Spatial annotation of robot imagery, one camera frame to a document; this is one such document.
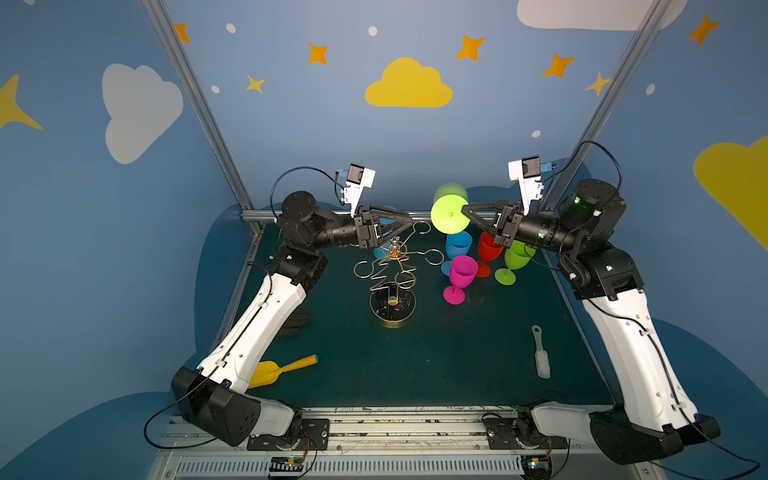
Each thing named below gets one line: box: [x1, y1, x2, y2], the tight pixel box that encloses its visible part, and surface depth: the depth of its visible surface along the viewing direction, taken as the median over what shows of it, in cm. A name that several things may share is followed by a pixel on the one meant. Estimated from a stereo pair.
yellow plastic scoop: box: [248, 355, 319, 388], surface depth 86 cm
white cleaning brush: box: [531, 325, 551, 379], surface depth 88 cm
